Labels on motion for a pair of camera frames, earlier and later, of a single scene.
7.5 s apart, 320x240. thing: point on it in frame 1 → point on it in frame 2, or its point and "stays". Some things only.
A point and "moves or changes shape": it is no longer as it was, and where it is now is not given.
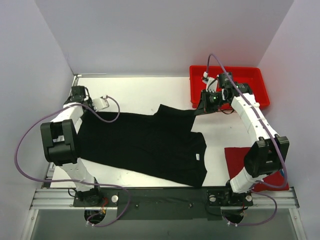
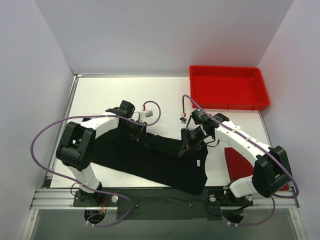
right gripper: [204, 102] → [189, 139]
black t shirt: [157, 145] moves or changes shape
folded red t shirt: [235, 157] stays
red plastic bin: [251, 75] stays
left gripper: [88, 107] → [137, 132]
